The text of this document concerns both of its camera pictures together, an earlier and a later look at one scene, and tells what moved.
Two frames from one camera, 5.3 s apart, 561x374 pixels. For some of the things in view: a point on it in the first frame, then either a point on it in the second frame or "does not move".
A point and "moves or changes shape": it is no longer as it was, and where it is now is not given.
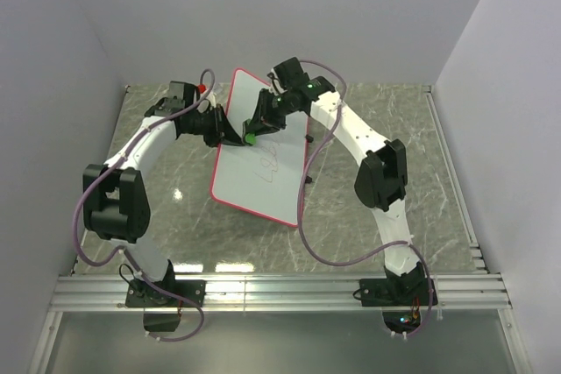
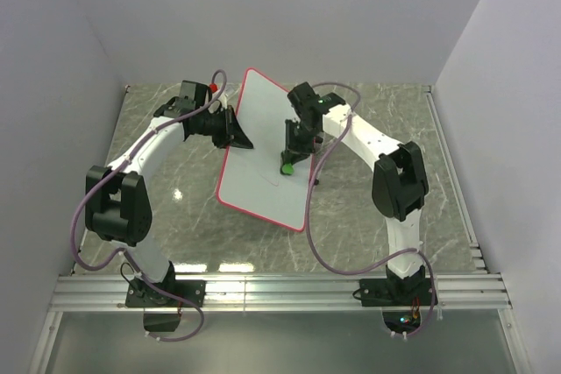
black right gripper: (263, 117) to (296, 151)
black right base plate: (395, 292) does not move
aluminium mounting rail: (300, 293) does not move
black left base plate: (139, 294) does not move
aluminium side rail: (479, 264) does not move
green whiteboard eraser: (251, 138) to (288, 169)
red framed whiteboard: (265, 179) moves or changes shape
